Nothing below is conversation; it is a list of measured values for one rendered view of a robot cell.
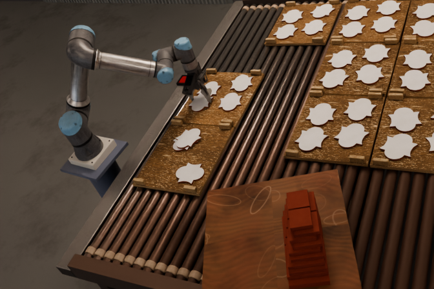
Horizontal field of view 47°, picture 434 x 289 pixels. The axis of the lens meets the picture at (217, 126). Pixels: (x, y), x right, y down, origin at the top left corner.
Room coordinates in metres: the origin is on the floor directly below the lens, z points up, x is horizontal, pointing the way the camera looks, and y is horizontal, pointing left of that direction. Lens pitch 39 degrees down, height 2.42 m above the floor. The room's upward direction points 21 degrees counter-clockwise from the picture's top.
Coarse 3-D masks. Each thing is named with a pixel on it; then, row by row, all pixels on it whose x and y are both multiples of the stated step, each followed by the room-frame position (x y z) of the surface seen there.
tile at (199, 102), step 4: (196, 96) 2.11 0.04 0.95; (200, 96) 2.10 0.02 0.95; (204, 96) 2.08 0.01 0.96; (196, 100) 2.08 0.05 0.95; (200, 100) 2.07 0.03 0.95; (204, 100) 2.05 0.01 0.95; (192, 104) 2.06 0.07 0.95; (196, 104) 2.05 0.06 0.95; (200, 104) 2.04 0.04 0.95; (204, 104) 2.03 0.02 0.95; (208, 104) 2.02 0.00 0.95; (192, 108) 2.03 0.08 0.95; (196, 108) 2.02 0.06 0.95; (200, 108) 2.01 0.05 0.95
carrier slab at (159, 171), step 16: (176, 128) 1.94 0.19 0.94; (192, 128) 1.89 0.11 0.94; (208, 128) 1.85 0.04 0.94; (160, 144) 1.86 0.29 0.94; (208, 144) 1.74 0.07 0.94; (224, 144) 1.70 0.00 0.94; (160, 160) 1.76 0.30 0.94; (176, 160) 1.71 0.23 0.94; (192, 160) 1.67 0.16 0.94; (208, 160) 1.64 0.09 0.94; (144, 176) 1.69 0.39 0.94; (160, 176) 1.65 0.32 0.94; (208, 176) 1.54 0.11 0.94; (176, 192) 1.53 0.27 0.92
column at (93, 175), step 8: (120, 144) 2.07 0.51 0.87; (112, 152) 2.03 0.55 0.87; (120, 152) 2.02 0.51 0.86; (104, 160) 1.99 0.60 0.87; (112, 160) 1.97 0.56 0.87; (64, 168) 2.05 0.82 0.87; (72, 168) 2.02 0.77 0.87; (80, 168) 2.00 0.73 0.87; (88, 168) 1.97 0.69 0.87; (104, 168) 1.93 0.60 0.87; (112, 168) 2.01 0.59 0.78; (120, 168) 2.07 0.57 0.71; (80, 176) 1.95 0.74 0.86; (88, 176) 1.91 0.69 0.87; (96, 176) 1.89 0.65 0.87; (104, 176) 1.98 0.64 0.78; (112, 176) 1.99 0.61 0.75; (96, 184) 1.99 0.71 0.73; (104, 184) 1.98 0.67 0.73; (104, 192) 1.99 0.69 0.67
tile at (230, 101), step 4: (228, 96) 2.02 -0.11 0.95; (232, 96) 2.01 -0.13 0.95; (236, 96) 2.00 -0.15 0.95; (240, 96) 1.98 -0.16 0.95; (220, 100) 2.03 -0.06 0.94; (224, 100) 2.00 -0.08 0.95; (228, 100) 1.99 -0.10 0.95; (232, 100) 1.98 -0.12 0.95; (236, 100) 1.96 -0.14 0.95; (224, 104) 1.97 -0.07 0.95; (228, 104) 1.96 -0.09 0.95; (232, 104) 1.95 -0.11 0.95; (236, 104) 1.94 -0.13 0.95; (240, 104) 1.92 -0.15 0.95; (224, 108) 1.94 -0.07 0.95; (228, 108) 1.93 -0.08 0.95; (232, 108) 1.91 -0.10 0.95
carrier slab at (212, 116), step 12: (216, 72) 2.28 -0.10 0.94; (228, 72) 2.24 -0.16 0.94; (204, 84) 2.22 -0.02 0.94; (228, 84) 2.14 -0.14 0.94; (252, 84) 2.06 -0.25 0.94; (216, 96) 2.07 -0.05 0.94; (252, 96) 1.97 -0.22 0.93; (204, 108) 2.01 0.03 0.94; (216, 108) 1.97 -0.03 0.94; (240, 108) 1.90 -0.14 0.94; (192, 120) 1.95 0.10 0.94; (204, 120) 1.92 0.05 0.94; (216, 120) 1.88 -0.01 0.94
